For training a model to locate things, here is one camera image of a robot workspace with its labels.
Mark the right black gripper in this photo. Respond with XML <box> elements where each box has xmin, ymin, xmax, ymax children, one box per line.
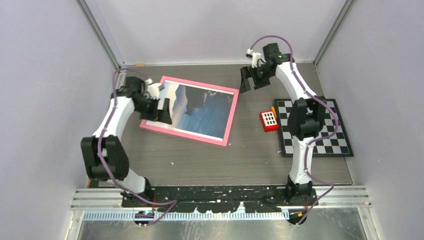
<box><xmin>239</xmin><ymin>64</ymin><xmax>272</xmax><ymax>94</ymax></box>

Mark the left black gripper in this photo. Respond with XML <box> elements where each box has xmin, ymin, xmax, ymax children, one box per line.
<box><xmin>136</xmin><ymin>96</ymin><xmax>173</xmax><ymax>125</ymax></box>

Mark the pink picture frame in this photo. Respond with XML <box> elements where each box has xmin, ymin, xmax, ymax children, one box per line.
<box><xmin>139</xmin><ymin>75</ymin><xmax>240</xmax><ymax>147</ymax></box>

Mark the orange handled screwdriver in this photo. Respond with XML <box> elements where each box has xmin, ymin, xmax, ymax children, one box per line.
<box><xmin>271</xmin><ymin>106</ymin><xmax>278</xmax><ymax>120</ymax></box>

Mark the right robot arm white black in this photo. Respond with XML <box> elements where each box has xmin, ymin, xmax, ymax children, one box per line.
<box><xmin>239</xmin><ymin>43</ymin><xmax>329</xmax><ymax>205</ymax></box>

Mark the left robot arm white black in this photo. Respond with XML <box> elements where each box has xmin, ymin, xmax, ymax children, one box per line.
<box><xmin>80</xmin><ymin>76</ymin><xmax>172</xmax><ymax>207</ymax></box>

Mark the landscape photo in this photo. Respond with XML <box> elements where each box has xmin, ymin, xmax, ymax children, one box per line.
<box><xmin>147</xmin><ymin>81</ymin><xmax>235</xmax><ymax>140</ymax></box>

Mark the red white toy block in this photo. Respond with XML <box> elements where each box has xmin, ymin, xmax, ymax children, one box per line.
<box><xmin>259</xmin><ymin>110</ymin><xmax>279</xmax><ymax>133</ymax></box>

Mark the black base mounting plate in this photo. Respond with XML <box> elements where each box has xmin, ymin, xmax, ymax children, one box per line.
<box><xmin>121</xmin><ymin>185</ymin><xmax>318</xmax><ymax>214</ymax></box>

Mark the black white checkerboard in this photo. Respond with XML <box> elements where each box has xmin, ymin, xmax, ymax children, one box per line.
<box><xmin>273</xmin><ymin>98</ymin><xmax>354</xmax><ymax>158</ymax></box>

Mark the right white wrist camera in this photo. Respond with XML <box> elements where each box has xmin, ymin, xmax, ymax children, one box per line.
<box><xmin>245</xmin><ymin>48</ymin><xmax>262</xmax><ymax>68</ymax></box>

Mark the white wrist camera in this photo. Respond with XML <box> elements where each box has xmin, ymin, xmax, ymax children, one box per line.
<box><xmin>245</xmin><ymin>48</ymin><xmax>262</xmax><ymax>68</ymax></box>
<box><xmin>143</xmin><ymin>78</ymin><xmax>165</xmax><ymax>98</ymax></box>

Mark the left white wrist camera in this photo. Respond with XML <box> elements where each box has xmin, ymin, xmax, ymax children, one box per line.
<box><xmin>143</xmin><ymin>78</ymin><xmax>165</xmax><ymax>98</ymax></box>

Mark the aluminium rail frame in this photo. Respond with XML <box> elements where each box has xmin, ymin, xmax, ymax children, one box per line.
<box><xmin>70</xmin><ymin>186</ymin><xmax>372</xmax><ymax>222</ymax></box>

